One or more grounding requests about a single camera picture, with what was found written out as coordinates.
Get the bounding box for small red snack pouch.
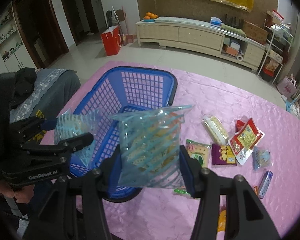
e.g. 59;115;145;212
235;120;245;132

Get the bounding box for blue striped clear snack bag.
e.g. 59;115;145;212
111;105;193;189

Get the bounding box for pink gift bag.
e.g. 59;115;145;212
276;74;297;98

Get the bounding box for blue plastic basket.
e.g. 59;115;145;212
71;66;184;202

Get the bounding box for purple yellow snack bag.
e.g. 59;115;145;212
211;144;237;166

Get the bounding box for red paper bag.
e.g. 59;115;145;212
101;25;121;56

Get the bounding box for brown cardboard box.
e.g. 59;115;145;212
242;21;268;45

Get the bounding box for clear white cracker packet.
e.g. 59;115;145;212
202;115;229;145

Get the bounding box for grey queen print cushion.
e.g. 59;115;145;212
10;69;81;123

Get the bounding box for red yellow snack pouch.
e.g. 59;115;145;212
228;118;265;166

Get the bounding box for black cloth on cushion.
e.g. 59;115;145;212
11;68;37;109

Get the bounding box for bowl of oranges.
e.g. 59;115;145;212
143;12;158;21

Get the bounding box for cream tv cabinet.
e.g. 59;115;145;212
135;17;266;72

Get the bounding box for orange snack packet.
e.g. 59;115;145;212
253;186;258;196

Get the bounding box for white metal shelf rack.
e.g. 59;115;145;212
257;15;294;84

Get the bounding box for green cracker packet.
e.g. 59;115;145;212
186;139;212;167

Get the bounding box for green folded towel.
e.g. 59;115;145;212
221;23;247;37

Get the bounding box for blue handled mop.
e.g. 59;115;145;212
285;93;300;113

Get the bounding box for person left hand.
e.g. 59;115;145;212
0;181;34;204

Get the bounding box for blue tissue pack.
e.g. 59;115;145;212
210;17;222;27

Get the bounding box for blue purple candy bar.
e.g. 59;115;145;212
257;170;273;199

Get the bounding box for yellow orange snack pouch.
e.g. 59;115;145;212
217;210;226;232

